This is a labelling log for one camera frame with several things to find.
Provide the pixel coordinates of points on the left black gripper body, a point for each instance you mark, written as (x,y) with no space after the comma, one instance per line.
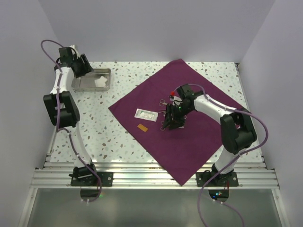
(78,61)

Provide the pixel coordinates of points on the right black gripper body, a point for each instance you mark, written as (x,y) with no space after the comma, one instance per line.
(178,112)

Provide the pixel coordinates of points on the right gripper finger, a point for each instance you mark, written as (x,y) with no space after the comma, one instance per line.
(176,123)
(170,123)

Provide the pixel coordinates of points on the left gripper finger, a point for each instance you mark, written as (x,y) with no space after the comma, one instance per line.
(79,72)
(86,67)

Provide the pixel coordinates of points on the white gauze pad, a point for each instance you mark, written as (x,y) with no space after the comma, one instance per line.
(105,81)
(99,82)

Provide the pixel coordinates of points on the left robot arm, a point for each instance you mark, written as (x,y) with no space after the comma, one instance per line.
(64,113)

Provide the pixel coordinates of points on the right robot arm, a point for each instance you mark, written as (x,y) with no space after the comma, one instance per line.
(237,130)

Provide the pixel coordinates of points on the stainless steel tray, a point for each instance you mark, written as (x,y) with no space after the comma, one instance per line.
(86,83)

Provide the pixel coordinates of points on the upper small scissors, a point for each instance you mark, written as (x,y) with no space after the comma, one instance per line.
(162,103)

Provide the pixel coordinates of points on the white suture packet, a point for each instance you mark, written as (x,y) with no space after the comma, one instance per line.
(146,115)

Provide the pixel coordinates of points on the orange bandage strip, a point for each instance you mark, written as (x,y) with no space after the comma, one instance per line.
(142,127)

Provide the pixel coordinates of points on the purple cloth drape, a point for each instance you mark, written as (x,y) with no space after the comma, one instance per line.
(181,152)

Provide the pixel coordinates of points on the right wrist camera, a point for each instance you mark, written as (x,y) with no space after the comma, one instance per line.
(175,99)

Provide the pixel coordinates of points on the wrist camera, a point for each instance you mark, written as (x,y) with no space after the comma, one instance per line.
(73,48)
(175,99)

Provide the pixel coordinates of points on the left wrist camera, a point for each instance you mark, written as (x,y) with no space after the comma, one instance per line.
(73,48)

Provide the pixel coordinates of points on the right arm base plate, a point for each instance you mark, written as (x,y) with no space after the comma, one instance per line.
(229,179)

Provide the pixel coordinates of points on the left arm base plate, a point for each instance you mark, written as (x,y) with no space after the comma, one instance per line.
(101,177)

